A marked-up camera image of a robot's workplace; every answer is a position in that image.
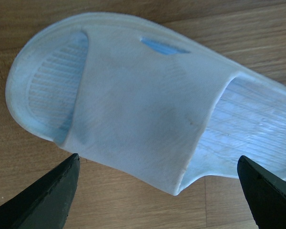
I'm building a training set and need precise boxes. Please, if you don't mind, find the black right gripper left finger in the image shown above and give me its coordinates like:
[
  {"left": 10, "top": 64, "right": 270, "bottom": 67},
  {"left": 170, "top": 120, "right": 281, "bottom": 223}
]
[{"left": 0, "top": 154, "right": 80, "bottom": 229}]

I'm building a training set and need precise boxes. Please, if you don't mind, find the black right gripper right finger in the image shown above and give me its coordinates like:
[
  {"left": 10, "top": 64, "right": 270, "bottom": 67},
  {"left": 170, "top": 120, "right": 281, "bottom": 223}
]
[{"left": 237, "top": 156, "right": 286, "bottom": 229}]

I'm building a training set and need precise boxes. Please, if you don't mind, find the white slipper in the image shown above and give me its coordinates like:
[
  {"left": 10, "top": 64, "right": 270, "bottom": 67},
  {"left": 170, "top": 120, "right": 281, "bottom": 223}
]
[{"left": 5, "top": 12, "right": 286, "bottom": 196}]

